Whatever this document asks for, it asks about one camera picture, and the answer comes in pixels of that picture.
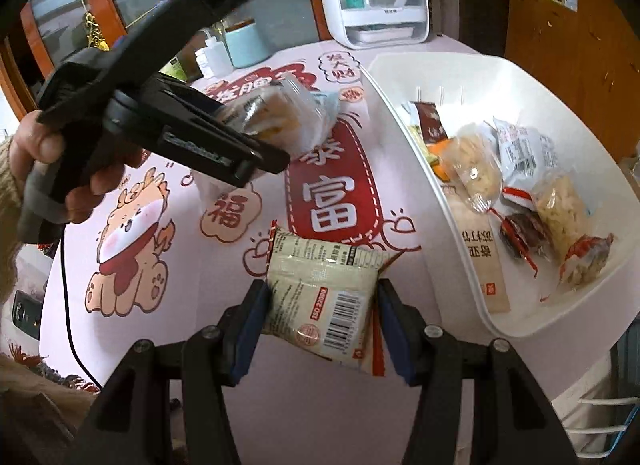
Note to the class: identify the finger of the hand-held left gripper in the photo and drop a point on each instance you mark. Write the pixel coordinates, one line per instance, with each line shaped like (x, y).
(195, 100)
(210, 145)

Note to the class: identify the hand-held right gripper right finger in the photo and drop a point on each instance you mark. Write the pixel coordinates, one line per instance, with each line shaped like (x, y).
(395, 340)

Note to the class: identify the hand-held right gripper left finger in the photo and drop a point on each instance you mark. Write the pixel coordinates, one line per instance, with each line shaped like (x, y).
(247, 340)

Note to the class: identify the beige red-edged snack packet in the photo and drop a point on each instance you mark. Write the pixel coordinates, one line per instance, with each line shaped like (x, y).
(320, 295)

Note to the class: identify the light blue snack packet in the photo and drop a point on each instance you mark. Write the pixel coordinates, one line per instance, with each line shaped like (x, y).
(305, 115)

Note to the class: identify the tan paper snack packet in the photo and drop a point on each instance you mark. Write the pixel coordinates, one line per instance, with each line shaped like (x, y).
(475, 255)

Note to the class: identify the dark brownie snack packet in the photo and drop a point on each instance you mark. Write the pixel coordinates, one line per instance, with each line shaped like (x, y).
(525, 235)

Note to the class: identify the orange cracker snack packet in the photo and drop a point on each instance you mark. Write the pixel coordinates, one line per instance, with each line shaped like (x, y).
(442, 165)

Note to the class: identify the clear puffed snack packet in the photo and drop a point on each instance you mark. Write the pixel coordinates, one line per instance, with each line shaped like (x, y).
(475, 170)
(560, 210)

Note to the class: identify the green small packet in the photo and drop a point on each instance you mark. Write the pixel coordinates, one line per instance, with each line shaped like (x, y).
(429, 155)

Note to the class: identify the white plastic bin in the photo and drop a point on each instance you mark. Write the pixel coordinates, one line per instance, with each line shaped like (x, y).
(400, 95)

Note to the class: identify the dark red small packet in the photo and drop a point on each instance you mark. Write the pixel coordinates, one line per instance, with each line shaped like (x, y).
(432, 122)

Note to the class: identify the person's left hand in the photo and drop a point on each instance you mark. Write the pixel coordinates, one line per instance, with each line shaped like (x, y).
(30, 140)

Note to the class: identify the small white pill bottle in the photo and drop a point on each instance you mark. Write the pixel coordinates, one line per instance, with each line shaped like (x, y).
(204, 66)

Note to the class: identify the glass bottle green label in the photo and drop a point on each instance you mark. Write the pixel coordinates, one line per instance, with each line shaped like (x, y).
(176, 68)

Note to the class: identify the white squeeze wash bottle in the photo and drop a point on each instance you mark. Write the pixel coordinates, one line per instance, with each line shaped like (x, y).
(217, 57)

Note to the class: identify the light blue canister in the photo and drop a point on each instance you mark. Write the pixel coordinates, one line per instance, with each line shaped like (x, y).
(247, 47)

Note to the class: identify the wooden glass door cabinet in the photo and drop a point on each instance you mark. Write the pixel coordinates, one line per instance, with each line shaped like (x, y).
(55, 10)

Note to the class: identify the white metal rack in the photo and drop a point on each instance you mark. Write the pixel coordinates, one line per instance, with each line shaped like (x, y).
(595, 402)

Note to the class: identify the brown fuzzy clothing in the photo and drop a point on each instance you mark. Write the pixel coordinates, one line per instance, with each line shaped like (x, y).
(35, 420)

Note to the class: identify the brown wooden cabinet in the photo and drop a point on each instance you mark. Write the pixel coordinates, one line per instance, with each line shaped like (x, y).
(550, 45)

